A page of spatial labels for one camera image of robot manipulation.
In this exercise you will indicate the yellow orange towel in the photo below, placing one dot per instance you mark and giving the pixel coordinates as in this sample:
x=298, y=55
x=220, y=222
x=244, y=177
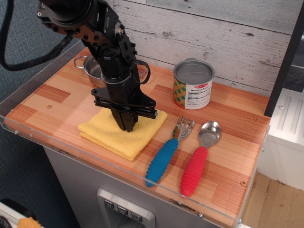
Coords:
x=103, y=130

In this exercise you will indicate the silver dispenser button panel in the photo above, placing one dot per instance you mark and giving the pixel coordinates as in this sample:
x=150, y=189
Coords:
x=118, y=212

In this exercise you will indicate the red handled spoon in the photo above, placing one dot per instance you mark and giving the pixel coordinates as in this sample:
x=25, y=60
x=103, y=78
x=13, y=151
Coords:
x=208, y=136

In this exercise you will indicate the clear acrylic guard rail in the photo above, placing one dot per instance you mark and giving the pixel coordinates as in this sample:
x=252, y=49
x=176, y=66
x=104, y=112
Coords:
x=48, y=108

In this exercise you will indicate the orange object bottom corner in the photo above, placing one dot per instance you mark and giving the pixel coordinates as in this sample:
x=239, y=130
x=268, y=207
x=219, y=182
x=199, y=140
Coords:
x=28, y=223

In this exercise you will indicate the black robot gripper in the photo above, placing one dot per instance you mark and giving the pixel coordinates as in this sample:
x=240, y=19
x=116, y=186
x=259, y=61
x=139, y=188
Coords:
x=126, y=96

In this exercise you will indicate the toy tin can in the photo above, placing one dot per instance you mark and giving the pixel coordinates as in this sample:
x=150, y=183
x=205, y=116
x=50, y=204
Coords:
x=192, y=84

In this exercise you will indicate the stainless steel pot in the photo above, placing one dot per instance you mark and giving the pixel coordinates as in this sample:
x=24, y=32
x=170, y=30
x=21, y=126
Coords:
x=91, y=71

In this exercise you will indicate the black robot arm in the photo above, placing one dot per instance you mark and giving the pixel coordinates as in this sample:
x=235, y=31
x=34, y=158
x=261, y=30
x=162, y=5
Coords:
x=98, y=26

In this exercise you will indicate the grey toy fridge cabinet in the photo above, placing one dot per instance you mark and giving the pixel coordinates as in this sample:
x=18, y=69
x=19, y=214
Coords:
x=80, y=183

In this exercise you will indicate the white toy sink unit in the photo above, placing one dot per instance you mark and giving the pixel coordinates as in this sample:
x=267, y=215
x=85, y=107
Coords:
x=282, y=155

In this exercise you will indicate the blue handled fork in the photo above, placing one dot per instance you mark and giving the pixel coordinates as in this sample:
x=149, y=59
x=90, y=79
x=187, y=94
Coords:
x=159, y=164

